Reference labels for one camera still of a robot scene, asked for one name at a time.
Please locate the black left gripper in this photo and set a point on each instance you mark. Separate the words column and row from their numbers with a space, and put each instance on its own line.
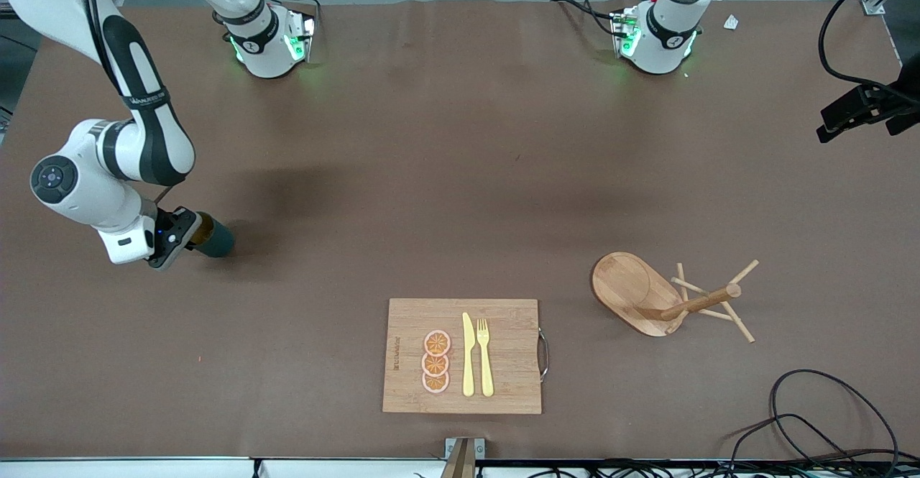
column 862, row 102

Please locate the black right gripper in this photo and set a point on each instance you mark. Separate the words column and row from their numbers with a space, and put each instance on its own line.
column 164, row 222

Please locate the dark teal cup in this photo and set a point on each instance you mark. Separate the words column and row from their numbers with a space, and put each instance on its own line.
column 219, row 239

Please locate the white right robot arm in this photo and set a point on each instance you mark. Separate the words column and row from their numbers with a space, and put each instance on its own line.
column 86, row 183

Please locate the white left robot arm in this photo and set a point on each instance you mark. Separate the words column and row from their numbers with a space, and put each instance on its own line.
column 661, row 47

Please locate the small white paper scrap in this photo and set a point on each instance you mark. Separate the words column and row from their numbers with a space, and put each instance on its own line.
column 731, row 22

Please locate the orange slice toy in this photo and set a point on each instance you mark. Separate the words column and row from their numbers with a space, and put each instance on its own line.
column 435, row 383
column 437, row 342
column 435, row 364

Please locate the wooden mug tree stand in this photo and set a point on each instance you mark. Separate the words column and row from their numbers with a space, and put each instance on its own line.
column 632, row 291

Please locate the yellow plastic knife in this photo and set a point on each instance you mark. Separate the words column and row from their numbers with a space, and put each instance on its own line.
column 468, row 356

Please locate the yellow plastic fork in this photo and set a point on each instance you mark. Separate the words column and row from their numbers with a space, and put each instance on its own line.
column 485, row 363

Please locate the metal bracket with wood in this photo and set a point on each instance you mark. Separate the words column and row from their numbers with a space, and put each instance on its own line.
column 463, row 460

